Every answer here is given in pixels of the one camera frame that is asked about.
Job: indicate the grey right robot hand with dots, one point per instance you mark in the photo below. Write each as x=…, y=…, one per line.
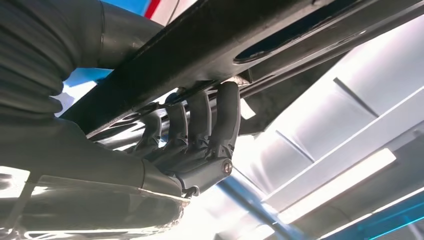
x=82, y=165

